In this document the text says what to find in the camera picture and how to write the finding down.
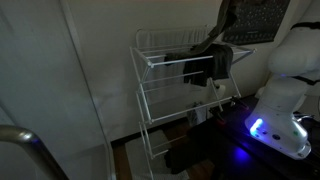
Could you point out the dark olive cloth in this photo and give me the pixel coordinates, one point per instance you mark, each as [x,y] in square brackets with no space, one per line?
[218,28]

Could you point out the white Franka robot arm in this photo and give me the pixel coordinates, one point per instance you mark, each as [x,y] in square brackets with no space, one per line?
[283,100]

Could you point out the dark grey hanging cloth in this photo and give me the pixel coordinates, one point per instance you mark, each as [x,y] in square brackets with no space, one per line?
[216,65]

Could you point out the black cloth on floor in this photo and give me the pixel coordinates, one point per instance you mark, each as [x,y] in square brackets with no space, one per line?
[190,155]

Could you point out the white folding drying rack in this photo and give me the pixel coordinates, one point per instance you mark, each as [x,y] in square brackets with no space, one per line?
[146,100]

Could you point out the small white bottle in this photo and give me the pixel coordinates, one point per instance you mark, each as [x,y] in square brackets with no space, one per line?
[220,90]

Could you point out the red black table clamp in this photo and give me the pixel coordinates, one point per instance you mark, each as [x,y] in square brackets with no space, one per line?
[240,102]
[218,116]

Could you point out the light grey floor mat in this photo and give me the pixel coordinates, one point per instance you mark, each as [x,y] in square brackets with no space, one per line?
[143,156]

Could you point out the metal handrail tube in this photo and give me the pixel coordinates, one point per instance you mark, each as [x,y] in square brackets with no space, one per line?
[31,143]

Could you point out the dark dotted wall poster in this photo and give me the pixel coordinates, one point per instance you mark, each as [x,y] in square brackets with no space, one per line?
[260,23]

